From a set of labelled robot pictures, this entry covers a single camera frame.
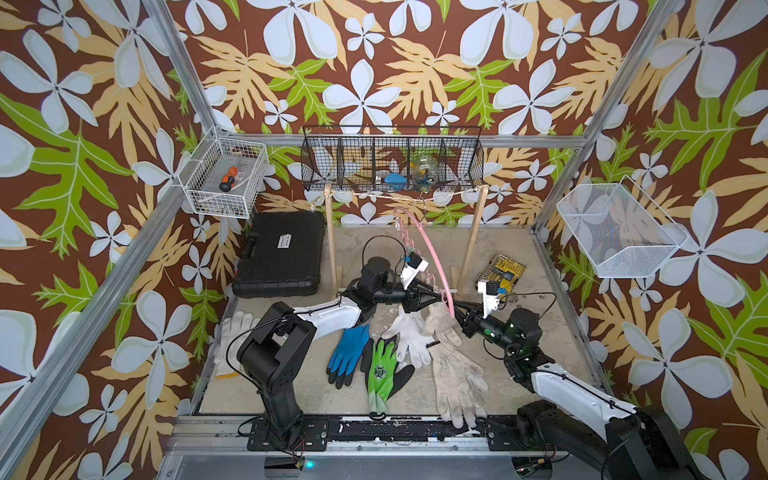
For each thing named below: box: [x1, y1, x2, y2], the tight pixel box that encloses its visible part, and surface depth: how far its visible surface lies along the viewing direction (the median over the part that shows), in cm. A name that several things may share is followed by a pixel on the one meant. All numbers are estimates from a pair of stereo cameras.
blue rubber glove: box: [326, 324, 374, 389], surface depth 86 cm
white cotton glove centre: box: [382, 306, 434, 369], surface depth 90 cm
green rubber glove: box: [366, 333, 415, 414], surface depth 85 cm
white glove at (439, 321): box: [423, 302, 463, 349], surface depth 86 cm
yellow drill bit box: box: [476, 253, 527, 300], surface depth 104 cm
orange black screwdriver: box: [219, 166, 239, 193], surface depth 81 cm
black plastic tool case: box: [232, 211, 325, 298], surface depth 101 cm
